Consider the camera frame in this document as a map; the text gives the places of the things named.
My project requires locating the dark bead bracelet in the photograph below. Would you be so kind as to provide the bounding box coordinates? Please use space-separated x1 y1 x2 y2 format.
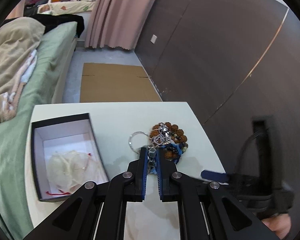
147 147 158 176

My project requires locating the silver chain necklace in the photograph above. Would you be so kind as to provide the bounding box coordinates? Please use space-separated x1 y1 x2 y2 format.
151 126 172 147

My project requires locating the brown rudraksha bead bracelet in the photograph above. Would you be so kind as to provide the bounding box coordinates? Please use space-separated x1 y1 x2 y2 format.
149 122 189 164

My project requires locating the silver bangle ring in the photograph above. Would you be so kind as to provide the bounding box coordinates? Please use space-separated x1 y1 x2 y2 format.
129 131 151 155

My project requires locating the black jewelry box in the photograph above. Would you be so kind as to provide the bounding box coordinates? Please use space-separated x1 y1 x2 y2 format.
31 113 109 202

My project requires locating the person's right hand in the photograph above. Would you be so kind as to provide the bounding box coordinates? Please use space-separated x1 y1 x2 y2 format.
262 213 292 239

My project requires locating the white organza pouch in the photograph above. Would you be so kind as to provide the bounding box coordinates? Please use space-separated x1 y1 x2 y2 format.
46 151 104 196

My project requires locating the flat cardboard sheet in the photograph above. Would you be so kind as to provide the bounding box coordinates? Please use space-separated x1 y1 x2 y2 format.
80 63 161 103

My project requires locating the green bed mattress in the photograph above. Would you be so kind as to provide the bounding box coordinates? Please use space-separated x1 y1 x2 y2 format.
0 22 77 239

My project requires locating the pink curtain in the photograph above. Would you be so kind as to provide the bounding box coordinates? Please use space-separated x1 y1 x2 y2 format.
84 0 155 50

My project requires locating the beige blanket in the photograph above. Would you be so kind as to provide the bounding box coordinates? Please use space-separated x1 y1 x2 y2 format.
0 17 45 123

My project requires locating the black garment on bed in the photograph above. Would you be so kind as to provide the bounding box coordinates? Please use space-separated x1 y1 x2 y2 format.
0 14 85 37

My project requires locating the floral patterned bedding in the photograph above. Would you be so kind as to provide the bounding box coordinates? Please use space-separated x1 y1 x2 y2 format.
37 0 96 16

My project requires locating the black cable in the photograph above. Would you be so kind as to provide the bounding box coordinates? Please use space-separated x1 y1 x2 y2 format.
233 129 268 176

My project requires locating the white wall switch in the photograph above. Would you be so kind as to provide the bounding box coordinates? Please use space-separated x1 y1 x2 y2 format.
151 35 157 44

